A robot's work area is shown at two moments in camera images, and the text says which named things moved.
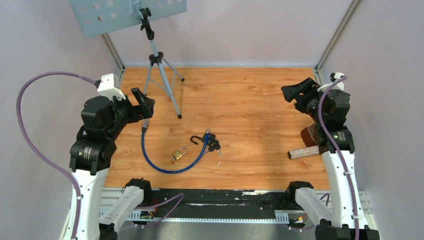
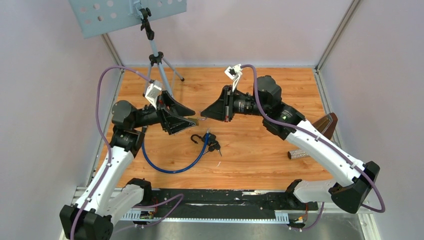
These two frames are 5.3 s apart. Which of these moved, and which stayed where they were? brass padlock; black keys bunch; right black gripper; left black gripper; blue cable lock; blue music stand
Moved: blue cable lock; right black gripper; brass padlock; left black gripper
Stayed: blue music stand; black keys bunch
